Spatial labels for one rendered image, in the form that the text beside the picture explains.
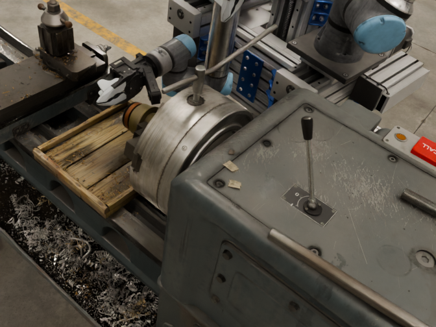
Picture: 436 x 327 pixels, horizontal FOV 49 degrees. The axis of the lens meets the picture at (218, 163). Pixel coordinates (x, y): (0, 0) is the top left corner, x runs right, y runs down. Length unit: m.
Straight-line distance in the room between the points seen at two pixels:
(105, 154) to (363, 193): 0.78
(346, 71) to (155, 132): 0.63
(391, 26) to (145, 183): 0.70
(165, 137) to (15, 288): 1.36
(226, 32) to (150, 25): 2.43
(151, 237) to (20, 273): 1.09
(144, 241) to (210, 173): 0.42
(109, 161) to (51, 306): 0.92
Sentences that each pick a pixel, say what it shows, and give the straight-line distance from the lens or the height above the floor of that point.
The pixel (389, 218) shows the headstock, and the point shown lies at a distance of 0.92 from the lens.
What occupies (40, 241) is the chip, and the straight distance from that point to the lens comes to 1.61.
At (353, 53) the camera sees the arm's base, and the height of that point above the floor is 1.19.
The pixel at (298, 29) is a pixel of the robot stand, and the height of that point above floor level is 1.11.
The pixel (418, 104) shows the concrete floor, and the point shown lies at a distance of 3.66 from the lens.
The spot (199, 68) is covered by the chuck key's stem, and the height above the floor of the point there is 1.32.
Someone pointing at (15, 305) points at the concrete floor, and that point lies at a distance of 2.18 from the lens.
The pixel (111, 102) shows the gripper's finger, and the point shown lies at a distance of 1.30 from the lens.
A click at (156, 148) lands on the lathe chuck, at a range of 1.02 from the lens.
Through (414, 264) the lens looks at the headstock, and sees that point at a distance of 0.88.
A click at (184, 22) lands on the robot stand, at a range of 1.67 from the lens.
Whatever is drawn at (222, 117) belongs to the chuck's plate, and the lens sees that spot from 1.02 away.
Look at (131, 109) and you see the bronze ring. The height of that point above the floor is 1.11.
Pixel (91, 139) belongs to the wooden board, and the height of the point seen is 0.89.
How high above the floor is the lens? 1.89
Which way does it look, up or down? 45 degrees down
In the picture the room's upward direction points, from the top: 11 degrees clockwise
